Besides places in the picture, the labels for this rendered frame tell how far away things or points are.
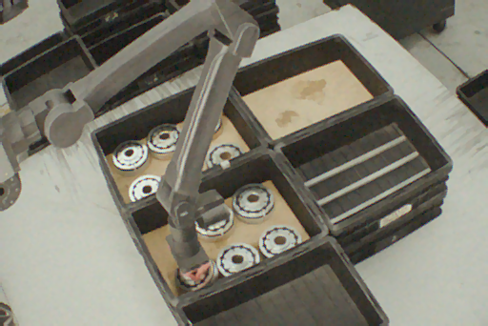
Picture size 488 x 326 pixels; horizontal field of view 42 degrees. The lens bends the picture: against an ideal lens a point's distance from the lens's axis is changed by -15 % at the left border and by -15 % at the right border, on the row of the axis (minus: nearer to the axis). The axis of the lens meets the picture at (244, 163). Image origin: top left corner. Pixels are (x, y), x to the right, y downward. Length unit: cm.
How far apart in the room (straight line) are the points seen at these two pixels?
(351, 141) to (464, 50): 179
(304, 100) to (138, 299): 73
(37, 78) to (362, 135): 147
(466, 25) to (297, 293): 245
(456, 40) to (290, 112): 183
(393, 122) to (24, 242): 114
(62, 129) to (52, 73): 167
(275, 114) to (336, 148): 21
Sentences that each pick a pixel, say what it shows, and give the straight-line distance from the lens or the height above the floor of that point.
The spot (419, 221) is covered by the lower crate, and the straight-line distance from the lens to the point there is 195.
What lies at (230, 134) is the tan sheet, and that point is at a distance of 201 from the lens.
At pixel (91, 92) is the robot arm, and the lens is 127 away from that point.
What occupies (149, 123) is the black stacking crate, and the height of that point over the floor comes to 88.
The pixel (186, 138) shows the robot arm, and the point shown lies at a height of 126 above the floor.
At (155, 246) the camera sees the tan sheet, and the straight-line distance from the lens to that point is 181.
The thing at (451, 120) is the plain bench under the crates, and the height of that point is 70.
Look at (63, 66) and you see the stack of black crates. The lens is 293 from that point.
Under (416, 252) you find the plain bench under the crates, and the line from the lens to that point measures 193.
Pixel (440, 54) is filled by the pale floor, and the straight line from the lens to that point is 358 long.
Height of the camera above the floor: 231
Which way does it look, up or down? 50 degrees down
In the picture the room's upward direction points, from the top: 7 degrees counter-clockwise
